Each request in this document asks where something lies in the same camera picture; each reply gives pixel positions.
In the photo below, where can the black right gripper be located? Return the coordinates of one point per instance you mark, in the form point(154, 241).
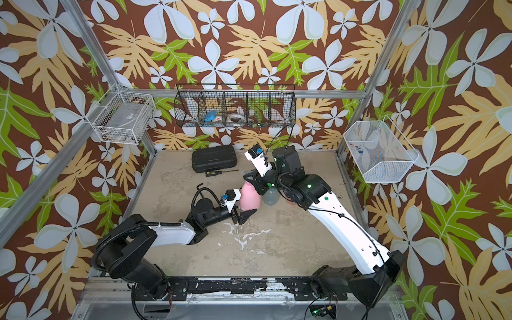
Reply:
point(259, 184)

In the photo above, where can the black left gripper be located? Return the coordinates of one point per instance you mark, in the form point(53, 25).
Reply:
point(242, 217)

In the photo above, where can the opaque pink spray bottle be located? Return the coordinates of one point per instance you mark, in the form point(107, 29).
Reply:
point(250, 199)

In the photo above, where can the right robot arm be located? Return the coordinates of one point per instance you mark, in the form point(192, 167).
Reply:
point(375, 268)

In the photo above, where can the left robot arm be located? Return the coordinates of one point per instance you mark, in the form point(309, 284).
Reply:
point(122, 252)

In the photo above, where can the clear blue spray bottle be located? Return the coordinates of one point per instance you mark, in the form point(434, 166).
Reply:
point(271, 197)

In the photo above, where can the black plastic tool case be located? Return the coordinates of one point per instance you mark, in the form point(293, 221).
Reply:
point(215, 158)

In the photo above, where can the black yellow screwdriver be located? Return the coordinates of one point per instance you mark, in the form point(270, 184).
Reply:
point(214, 173)

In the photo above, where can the white tape roll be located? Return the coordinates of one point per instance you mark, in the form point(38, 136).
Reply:
point(236, 118)

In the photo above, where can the blue tape roll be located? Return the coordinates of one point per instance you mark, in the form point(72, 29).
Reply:
point(210, 116)

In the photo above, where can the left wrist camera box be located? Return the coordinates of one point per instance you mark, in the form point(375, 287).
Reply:
point(230, 198)

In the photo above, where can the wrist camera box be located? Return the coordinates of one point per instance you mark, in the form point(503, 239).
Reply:
point(230, 198)
point(258, 159)

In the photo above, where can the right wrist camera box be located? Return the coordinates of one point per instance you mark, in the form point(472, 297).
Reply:
point(258, 159)

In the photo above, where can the black wire wall basket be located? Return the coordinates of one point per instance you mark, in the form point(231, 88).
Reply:
point(264, 106)

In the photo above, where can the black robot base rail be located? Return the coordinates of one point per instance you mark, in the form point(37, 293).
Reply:
point(298, 288)

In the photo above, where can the white mesh wall basket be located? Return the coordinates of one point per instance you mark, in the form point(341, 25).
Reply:
point(380, 150)

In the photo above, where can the white wire wall basket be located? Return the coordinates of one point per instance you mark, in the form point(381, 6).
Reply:
point(121, 116)

